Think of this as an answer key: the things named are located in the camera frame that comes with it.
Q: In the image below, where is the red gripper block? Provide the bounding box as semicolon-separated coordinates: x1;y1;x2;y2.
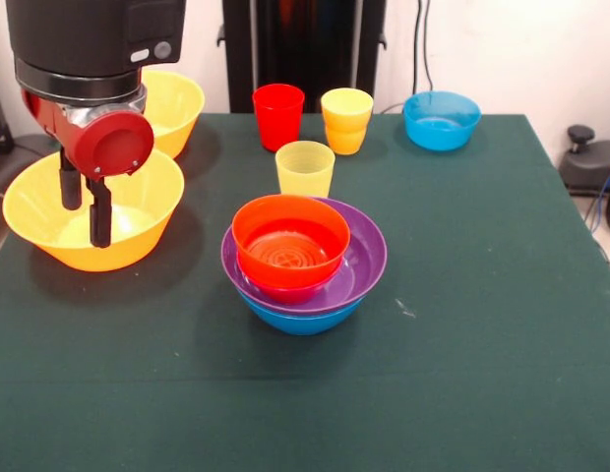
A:
20;88;155;250

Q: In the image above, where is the small red-orange bowl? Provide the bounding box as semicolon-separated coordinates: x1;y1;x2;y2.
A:
231;194;352;290

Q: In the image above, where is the red cup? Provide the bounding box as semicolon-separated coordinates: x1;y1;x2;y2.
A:
252;83;306;152

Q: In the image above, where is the small pink bowl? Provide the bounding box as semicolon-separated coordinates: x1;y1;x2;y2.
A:
235;255;343;305

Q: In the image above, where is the purple bowl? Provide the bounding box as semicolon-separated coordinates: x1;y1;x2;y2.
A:
220;197;389;317

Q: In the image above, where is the large orange bowl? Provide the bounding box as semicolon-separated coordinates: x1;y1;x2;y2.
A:
2;147;186;272
139;70;207;159

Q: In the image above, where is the black tripod base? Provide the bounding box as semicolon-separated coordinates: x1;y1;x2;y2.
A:
563;125;610;198
0;120;65;193

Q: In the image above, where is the dark green table cloth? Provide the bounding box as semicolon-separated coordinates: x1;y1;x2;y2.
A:
0;112;610;472

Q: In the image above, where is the pale yellow translucent cup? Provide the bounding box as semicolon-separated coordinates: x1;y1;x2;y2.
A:
274;141;336;200

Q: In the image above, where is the yellow stepped cup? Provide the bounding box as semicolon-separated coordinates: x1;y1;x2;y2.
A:
320;88;375;156

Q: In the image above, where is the small light blue bowl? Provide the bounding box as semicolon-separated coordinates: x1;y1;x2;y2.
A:
401;90;482;152

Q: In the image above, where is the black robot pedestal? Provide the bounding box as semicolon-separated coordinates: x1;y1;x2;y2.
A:
216;0;388;115

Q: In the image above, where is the black wall cable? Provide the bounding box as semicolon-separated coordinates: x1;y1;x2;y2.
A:
411;0;435;93

